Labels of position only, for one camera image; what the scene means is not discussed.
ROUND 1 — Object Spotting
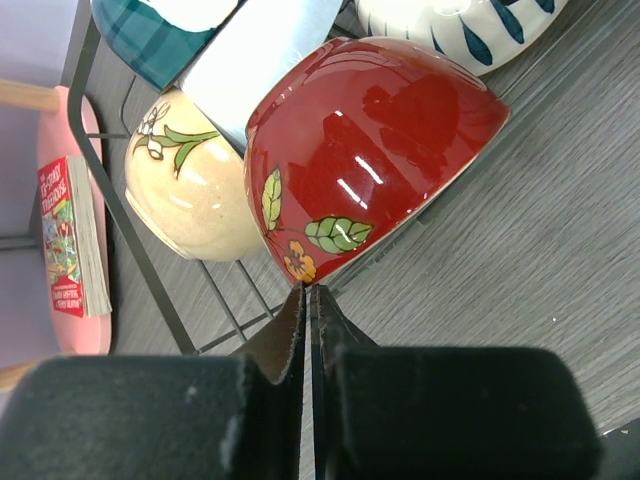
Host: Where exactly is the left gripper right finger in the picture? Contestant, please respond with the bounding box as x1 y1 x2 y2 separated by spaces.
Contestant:
309 285 603 479

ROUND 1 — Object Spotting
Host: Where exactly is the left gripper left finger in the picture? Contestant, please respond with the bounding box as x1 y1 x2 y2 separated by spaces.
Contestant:
1 286 305 479

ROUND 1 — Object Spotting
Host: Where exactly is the beige flower bowl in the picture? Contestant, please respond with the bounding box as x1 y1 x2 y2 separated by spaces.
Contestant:
124 88 263 262

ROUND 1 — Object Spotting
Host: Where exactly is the red flower bowl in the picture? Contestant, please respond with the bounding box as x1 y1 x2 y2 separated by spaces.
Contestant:
244 36 510 285

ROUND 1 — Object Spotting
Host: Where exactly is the black wire dish rack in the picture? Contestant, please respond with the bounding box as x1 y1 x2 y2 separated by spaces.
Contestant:
66 9 491 356

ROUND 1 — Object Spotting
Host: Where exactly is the teal plaid bowl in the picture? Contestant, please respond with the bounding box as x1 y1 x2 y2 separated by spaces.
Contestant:
90 0 244 93

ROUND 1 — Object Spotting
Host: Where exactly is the pink three-tier wooden shelf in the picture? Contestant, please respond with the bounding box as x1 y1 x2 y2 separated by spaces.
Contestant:
0 78 114 394

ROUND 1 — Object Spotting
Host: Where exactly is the red colourful cover book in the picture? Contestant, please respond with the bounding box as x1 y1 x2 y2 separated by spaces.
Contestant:
38 156 112 318

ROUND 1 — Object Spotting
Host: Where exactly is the white ribbed bowl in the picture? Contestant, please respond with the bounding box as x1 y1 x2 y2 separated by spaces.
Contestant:
178 0 342 154

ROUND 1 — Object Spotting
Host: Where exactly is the white bowl with blue stripes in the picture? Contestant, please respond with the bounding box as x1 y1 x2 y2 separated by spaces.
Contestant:
355 0 568 76

